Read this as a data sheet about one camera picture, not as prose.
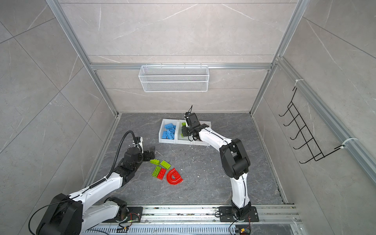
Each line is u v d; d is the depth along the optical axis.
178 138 1.01
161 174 0.86
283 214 0.75
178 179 0.85
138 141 0.75
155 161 0.90
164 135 1.04
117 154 0.60
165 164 0.90
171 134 1.01
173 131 1.01
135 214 0.73
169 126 1.07
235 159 0.52
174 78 1.01
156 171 0.88
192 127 0.74
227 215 0.72
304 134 0.67
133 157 0.64
